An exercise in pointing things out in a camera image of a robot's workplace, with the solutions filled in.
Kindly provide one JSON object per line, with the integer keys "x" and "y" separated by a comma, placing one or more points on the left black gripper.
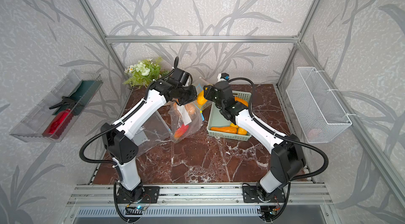
{"x": 192, "y": 89}

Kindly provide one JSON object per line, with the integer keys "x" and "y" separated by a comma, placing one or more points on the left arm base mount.
{"x": 141, "y": 194}

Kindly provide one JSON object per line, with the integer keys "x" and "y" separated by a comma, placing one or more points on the yellow mango front right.
{"x": 241, "y": 131}

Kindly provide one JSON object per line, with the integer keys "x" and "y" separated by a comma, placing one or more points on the green book in tray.
{"x": 83, "y": 93}

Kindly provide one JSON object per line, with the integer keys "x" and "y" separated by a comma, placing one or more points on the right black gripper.
{"x": 210, "y": 90}

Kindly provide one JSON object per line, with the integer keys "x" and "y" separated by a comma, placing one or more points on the large orange mango basket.
{"x": 244, "y": 102}

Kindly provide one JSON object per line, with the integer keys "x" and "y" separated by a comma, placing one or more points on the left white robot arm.
{"x": 117, "y": 137}

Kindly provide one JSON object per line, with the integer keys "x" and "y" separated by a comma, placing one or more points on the clear zip-top bag blue zipper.
{"x": 190, "y": 114}

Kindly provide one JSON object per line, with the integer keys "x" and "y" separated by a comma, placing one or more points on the orange yellow mango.
{"x": 201, "y": 99}

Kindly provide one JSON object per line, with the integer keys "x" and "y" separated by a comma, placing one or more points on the clear wall-mounted tray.
{"x": 51, "y": 119}

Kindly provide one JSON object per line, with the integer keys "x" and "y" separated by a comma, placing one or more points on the potted white flower plant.
{"x": 144, "y": 73}

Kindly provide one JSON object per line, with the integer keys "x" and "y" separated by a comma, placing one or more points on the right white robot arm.
{"x": 287, "y": 157}

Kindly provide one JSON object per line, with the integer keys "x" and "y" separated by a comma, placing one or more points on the red black pruning shears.
{"x": 62, "y": 118}

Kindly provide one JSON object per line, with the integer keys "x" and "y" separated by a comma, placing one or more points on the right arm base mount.
{"x": 256, "y": 194}

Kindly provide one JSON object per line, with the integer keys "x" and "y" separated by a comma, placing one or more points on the red mango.
{"x": 180, "y": 132}

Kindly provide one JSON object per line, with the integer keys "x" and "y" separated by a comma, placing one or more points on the white wire mesh basket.
{"x": 321, "y": 116}

